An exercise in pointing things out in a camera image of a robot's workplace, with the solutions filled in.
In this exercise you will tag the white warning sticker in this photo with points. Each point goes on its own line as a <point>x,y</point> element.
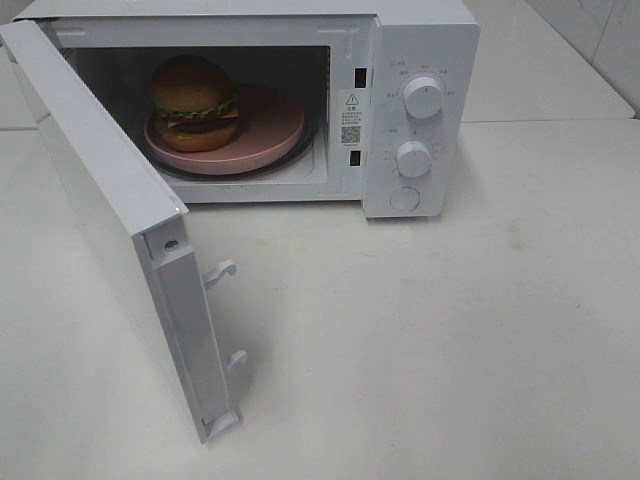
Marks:
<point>351,117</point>

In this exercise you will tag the pink round plate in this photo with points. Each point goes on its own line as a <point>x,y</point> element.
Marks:
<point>271,124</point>

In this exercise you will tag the lower white timer knob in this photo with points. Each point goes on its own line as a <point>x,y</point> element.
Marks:
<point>413,159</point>

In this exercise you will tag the upper white power knob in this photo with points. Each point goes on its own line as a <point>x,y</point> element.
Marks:
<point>423,95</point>

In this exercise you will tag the round white door button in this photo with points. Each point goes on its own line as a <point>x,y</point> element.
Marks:
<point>405,199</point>

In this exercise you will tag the white microwave door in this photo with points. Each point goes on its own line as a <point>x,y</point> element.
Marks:
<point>134,224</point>

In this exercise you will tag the white microwave oven body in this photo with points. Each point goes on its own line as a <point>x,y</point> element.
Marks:
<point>309,50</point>

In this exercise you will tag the burger with lettuce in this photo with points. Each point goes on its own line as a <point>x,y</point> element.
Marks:
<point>195,104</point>

